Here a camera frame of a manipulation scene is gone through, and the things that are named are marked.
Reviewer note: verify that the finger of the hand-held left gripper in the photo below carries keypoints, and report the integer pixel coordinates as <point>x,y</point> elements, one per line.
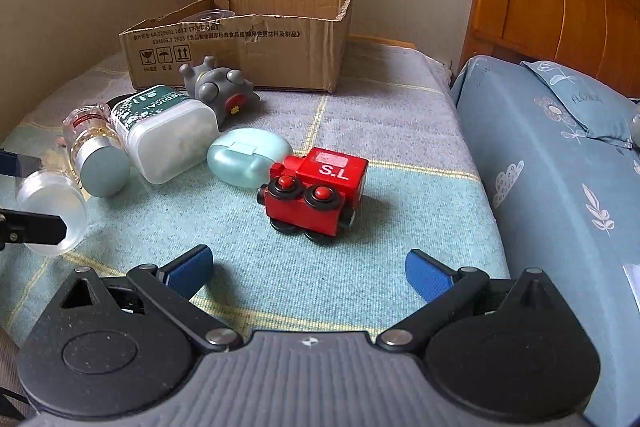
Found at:
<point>35,229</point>
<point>12,163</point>

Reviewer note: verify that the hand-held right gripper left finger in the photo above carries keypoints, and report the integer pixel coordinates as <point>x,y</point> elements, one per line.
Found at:
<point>192,271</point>

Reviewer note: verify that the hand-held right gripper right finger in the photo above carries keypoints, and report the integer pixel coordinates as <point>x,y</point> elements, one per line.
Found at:
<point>425,277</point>

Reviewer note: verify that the clear plastic jar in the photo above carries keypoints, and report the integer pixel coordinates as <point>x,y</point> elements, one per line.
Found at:
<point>50,202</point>

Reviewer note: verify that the white green round lid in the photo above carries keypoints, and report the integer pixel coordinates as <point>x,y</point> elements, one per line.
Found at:
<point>240,162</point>

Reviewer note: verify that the white jar with green label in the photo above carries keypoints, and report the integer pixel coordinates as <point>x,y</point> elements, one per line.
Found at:
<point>160,142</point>

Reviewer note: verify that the red toy train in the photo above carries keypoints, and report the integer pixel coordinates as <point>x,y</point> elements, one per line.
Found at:
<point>320,187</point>

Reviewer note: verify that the grey rubber animal toy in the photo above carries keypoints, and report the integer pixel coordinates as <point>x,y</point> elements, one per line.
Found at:
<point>215,87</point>

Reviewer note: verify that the cardboard box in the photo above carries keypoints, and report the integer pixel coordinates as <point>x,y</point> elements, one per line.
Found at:
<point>280,52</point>

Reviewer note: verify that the blue floral bedsheet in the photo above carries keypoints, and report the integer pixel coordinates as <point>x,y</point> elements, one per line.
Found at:
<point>555,217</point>

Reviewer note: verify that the checkered grey-green blanket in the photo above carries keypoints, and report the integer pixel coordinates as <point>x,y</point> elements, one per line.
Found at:
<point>380,122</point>

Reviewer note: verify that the blue floral pillow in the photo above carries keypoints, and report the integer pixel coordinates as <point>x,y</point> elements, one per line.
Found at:
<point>580,97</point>

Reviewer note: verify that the wooden bed board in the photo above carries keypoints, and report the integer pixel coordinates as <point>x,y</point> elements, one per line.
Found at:
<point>382,42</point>

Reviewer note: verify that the clear round plastic container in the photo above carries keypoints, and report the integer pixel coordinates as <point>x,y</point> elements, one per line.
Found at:
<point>210,17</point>

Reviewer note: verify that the wooden headboard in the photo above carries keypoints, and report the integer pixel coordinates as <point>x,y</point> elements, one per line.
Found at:
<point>555,2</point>

